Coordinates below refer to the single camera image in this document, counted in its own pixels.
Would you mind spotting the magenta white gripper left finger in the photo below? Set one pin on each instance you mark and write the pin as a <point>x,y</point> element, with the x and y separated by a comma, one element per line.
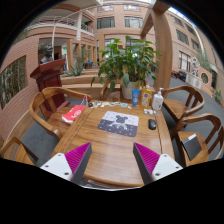
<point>70,166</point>

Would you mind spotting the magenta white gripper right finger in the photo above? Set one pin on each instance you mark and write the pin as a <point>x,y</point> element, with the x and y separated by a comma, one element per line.
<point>153,166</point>

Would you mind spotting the black computer mouse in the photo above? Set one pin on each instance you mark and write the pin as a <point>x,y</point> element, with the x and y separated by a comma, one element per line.
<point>151,124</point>

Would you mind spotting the purple bear mouse pad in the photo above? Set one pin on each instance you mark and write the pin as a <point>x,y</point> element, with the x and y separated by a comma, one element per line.
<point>119,123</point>

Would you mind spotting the dark notebook on chair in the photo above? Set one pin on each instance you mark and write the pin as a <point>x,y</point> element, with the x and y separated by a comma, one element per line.
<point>192,146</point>

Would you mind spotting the red white bag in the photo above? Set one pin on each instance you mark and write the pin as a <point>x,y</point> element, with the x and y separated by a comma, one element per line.
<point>71,116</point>

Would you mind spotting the wooden chair bottom left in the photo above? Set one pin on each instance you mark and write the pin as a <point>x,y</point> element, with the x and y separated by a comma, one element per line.
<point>15,150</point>

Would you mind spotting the wooden chair right far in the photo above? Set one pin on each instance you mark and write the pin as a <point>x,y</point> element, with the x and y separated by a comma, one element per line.
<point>178,110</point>

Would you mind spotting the wooden chair left near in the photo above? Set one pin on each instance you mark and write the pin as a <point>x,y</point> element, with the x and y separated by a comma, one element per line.
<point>54,124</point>

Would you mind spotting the wooden chair right near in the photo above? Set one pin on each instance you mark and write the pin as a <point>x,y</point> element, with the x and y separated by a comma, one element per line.
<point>208,144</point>

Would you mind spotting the white pump bottle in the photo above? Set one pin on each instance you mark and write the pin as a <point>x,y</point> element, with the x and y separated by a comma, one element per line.
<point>158,100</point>

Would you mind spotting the yellow orange bottle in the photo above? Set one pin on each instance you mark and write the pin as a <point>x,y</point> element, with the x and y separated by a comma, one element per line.
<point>146,96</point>

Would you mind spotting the blue tube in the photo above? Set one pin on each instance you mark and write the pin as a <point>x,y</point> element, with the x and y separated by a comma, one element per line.
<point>135,96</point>

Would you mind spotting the wooden chair behind table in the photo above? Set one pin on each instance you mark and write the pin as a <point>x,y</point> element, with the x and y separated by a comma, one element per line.
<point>108,94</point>

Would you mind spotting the green potted plant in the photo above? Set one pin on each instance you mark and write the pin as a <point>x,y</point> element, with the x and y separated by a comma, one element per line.
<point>131,64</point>

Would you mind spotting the dark bust statue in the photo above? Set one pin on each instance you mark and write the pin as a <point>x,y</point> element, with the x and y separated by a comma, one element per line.
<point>47,54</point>

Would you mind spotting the wooden pillar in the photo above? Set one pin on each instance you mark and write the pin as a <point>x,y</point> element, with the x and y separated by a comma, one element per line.
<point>155,18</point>

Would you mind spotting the red wooden pedestal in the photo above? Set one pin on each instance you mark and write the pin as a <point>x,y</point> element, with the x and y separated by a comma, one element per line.
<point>48,75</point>

